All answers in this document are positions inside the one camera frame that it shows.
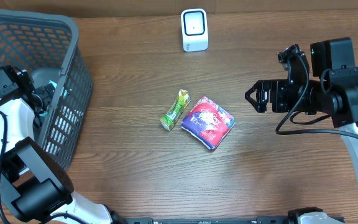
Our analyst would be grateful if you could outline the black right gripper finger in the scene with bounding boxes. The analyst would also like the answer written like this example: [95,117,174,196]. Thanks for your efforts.
[245,81,260,96]
[245,93,259,112]

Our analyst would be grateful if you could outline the teal snack packet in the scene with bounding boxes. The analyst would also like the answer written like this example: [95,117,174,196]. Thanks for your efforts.
[38,80,57,117]

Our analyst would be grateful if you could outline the red purple tissue pack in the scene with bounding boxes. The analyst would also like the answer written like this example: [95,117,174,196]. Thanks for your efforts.
[181,96,235,151]

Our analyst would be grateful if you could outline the green juice carton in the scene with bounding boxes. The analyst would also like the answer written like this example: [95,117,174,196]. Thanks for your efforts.
[160,89,191,131]

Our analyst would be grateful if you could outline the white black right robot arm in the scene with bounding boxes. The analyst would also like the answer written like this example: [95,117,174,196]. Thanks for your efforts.
[245,37,358,182]

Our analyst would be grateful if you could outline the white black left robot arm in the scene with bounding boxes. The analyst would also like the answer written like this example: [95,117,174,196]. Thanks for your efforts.
[0,66,124,224]

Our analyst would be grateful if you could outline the white barcode scanner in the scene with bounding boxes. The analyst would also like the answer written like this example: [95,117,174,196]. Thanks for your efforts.
[180,8,209,52]

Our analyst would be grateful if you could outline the grey plastic lattice basket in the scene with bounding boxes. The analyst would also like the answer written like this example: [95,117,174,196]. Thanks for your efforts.
[0,9,93,169]

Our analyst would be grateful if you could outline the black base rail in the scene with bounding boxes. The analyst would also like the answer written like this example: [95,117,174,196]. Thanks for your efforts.
[68,207,345,224]

